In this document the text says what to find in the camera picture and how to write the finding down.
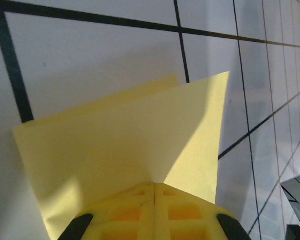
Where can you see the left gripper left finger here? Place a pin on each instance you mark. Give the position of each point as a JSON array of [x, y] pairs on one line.
[[120, 217]]

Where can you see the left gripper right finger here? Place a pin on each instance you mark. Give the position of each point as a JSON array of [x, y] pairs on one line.
[[190, 217]]

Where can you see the yellow paper sheet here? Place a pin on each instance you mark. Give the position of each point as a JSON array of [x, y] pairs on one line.
[[127, 140]]

